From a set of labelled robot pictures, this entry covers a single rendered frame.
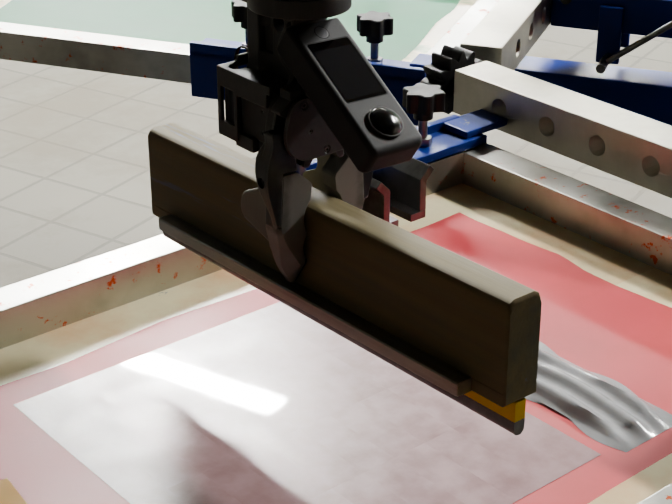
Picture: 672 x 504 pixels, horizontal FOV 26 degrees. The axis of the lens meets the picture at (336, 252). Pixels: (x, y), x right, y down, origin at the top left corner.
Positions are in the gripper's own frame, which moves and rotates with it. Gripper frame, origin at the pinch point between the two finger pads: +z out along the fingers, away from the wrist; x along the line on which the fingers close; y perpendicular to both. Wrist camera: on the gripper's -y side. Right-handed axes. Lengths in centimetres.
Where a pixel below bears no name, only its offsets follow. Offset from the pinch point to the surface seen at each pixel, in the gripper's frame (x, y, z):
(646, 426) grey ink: -17.9, -17.3, 13.1
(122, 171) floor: -130, 243, 110
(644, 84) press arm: -85, 37, 16
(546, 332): -23.2, -2.2, 13.5
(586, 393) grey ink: -17.6, -11.5, 12.8
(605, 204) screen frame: -41.1, 7.1, 10.0
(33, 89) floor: -144, 317, 111
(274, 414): 2.4, 2.5, 13.6
